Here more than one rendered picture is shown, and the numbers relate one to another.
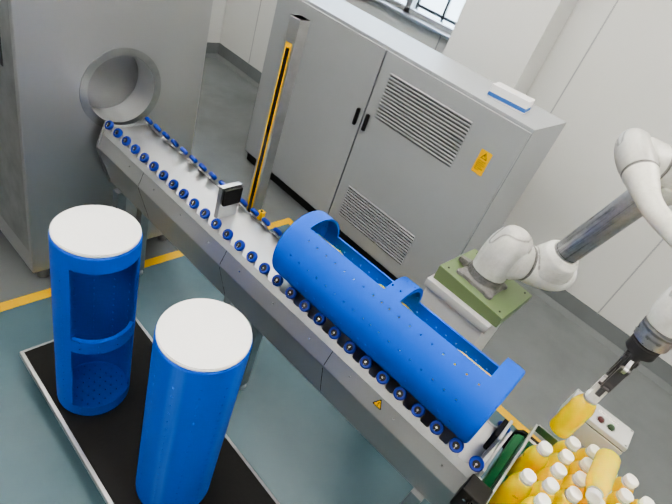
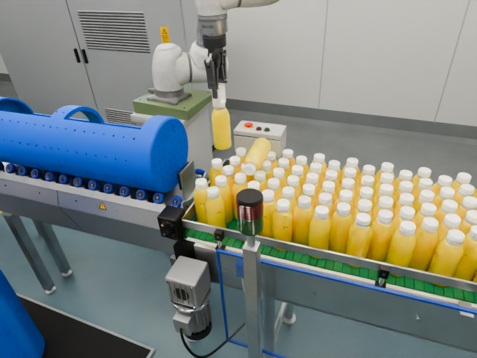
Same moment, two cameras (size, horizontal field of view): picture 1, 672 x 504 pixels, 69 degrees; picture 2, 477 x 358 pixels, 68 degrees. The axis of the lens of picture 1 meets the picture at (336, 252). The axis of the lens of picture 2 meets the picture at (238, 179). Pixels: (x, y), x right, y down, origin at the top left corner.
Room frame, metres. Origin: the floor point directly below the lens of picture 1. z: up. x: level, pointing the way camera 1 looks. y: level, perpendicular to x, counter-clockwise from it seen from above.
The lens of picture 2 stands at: (-0.12, -0.71, 1.76)
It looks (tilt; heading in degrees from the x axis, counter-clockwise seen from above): 34 degrees down; 352
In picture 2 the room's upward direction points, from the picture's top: 3 degrees counter-clockwise
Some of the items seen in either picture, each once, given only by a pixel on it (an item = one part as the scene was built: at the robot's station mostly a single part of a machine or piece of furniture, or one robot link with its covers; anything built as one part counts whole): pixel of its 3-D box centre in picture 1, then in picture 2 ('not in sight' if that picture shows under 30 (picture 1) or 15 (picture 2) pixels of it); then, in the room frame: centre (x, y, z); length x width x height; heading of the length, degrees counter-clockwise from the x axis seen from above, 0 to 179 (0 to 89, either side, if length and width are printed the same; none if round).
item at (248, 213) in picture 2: not in sight; (250, 205); (0.53, -0.82, 1.23); 0.06 x 0.06 x 0.04
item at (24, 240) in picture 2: not in sight; (32, 255); (1.49, 0.28, 0.31); 0.06 x 0.06 x 0.63; 60
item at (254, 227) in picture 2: not in sight; (250, 219); (0.53, -0.82, 1.18); 0.06 x 0.06 x 0.05
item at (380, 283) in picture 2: not in sight; (382, 277); (0.48, -1.19, 0.94); 0.03 x 0.02 x 0.08; 60
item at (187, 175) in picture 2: (494, 438); (187, 180); (1.03, -0.67, 0.99); 0.10 x 0.02 x 0.12; 150
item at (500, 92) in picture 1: (510, 97); not in sight; (3.05, -0.62, 1.48); 0.24 x 0.12 x 0.08; 66
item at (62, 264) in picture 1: (95, 320); not in sight; (1.21, 0.77, 0.59); 0.28 x 0.28 x 0.88
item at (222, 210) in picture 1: (229, 201); not in sight; (1.69, 0.49, 1.00); 0.10 x 0.04 x 0.15; 150
